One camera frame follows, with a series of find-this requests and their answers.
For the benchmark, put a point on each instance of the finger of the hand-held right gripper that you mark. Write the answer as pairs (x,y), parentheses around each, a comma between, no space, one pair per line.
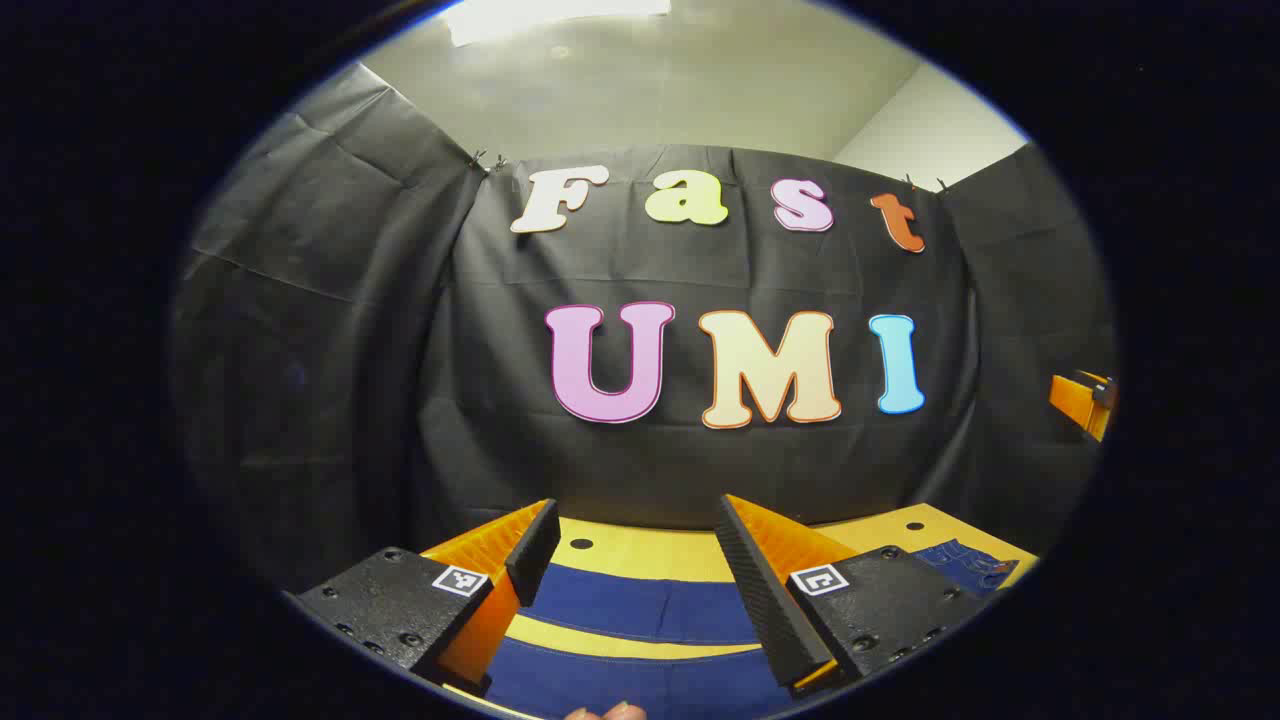
(1080,405)

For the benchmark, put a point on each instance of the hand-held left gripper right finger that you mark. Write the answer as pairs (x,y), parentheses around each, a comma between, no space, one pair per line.
(760,590)

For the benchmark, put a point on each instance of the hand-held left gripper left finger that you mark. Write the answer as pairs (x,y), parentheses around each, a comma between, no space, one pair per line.
(536,555)

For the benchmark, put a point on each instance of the blue denim jeans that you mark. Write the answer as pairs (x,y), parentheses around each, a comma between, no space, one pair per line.
(640,605)

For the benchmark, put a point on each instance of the black backdrop cloth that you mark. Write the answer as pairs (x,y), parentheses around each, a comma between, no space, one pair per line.
(500,400)

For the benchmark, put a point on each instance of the ceiling light panel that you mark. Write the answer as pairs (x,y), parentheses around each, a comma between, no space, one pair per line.
(555,18)

